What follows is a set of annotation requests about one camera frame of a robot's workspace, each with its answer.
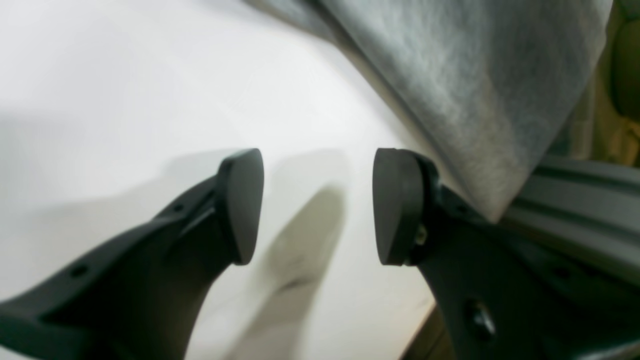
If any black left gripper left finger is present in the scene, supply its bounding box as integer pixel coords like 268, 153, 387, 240
0, 148, 265, 360

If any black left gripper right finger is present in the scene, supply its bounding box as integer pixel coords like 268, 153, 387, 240
372, 148, 640, 360

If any grey t-shirt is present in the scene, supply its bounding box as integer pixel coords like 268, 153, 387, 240
250, 0, 613, 221

